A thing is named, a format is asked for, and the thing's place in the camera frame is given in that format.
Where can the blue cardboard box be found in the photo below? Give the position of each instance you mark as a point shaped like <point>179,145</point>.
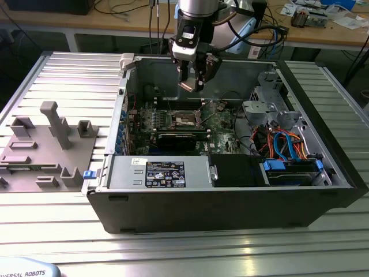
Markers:
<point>340,3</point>

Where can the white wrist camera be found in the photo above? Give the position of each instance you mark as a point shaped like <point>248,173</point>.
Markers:
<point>184,50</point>

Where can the black graphics card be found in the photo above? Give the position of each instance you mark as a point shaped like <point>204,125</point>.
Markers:
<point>176,142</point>

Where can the silver topped CPU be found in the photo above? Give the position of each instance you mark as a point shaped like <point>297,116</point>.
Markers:
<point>186,86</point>

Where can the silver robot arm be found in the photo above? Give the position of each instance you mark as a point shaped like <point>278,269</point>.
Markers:
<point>199,7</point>

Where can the black PC case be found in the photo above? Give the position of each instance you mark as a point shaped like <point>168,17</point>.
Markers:
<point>201,210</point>

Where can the blue expansion slot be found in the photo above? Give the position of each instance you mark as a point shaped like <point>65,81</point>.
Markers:
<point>154,150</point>

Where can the small black adapter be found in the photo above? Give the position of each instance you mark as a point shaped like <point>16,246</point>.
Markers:
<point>283,30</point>

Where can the grey power supply unit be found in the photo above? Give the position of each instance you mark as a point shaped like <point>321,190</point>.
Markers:
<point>124,173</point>

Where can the CPU socket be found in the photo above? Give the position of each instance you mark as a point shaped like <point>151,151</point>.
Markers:
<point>184,122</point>

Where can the green motherboard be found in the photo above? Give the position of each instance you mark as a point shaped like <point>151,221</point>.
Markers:
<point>222,138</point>

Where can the pale grey case latch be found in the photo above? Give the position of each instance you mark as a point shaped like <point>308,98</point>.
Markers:
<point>127,60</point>

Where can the wooden desk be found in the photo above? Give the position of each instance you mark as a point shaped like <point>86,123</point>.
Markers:
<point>115,21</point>

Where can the grey electronic device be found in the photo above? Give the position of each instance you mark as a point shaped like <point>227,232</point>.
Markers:
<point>317,20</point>

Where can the black RAM slot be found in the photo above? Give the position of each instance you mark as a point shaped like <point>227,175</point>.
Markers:
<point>175,107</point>
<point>184,132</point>
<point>175,101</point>

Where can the blue release latch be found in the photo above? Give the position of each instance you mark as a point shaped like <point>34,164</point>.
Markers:
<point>88,175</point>

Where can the silver metal drive cage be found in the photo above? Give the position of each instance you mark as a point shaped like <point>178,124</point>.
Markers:
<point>256,108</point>

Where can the white paper tag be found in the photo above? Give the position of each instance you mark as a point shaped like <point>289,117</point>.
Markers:
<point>255,52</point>

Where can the tall black box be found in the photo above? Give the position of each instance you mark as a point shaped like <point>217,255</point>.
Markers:
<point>261,11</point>

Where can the black plastic shroud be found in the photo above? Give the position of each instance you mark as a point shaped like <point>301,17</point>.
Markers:
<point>233,170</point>

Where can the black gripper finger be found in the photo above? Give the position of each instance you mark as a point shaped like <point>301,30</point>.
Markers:
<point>207,69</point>
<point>183,73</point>

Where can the round coin cell battery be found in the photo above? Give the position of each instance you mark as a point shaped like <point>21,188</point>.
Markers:
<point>220,107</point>

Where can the white papers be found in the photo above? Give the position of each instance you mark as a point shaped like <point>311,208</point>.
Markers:
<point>350,22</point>

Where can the hard disk in blue carrier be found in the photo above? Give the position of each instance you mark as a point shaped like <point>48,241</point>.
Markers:
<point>288,176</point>

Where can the metal CPU cooler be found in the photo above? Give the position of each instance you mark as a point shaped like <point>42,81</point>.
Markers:
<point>299,18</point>

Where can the black box on desk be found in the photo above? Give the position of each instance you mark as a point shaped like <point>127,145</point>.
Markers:
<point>49,7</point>

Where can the grey parts rack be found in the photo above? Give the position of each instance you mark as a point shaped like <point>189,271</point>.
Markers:
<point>43,155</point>

